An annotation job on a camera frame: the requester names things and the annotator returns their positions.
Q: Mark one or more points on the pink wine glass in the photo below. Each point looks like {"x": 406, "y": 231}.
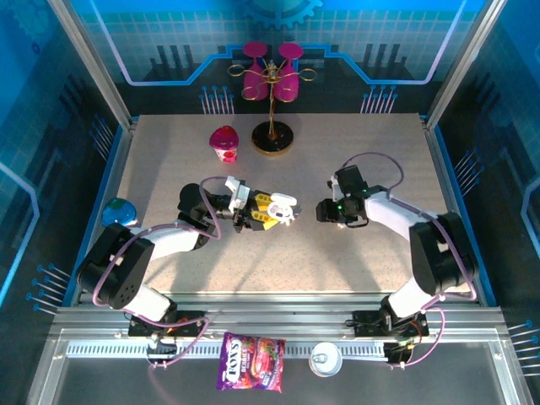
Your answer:
{"x": 255, "y": 73}
{"x": 290, "y": 76}

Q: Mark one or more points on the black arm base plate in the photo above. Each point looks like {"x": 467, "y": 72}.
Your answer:
{"x": 187, "y": 327}
{"x": 367, "y": 325}

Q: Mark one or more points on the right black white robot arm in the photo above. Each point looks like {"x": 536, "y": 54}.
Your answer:
{"x": 434, "y": 253}

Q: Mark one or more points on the white earbud charging case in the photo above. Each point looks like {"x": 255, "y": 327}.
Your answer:
{"x": 282, "y": 206}

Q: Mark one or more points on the silver drink can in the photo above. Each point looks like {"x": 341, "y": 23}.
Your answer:
{"x": 325, "y": 358}

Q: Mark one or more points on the pink heart-shaped cup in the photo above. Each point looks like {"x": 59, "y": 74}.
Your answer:
{"x": 225, "y": 143}

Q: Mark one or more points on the purple Fox's candy bag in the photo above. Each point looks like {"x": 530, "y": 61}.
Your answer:
{"x": 249, "y": 363}

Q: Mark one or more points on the black connector box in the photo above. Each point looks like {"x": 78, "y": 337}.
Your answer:
{"x": 396, "y": 352}
{"x": 162, "y": 350}

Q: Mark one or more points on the gold glass rack stand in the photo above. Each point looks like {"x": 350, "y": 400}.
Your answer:
{"x": 272, "y": 138}

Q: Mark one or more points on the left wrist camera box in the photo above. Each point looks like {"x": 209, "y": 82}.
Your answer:
{"x": 239, "y": 194}

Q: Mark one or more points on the blue round cup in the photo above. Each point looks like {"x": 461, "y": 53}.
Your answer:
{"x": 118, "y": 211}

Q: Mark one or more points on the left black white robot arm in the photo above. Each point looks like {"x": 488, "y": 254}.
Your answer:
{"x": 122, "y": 270}

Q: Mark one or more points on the aluminium profile frame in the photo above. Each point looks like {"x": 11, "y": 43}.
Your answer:
{"x": 270, "y": 306}

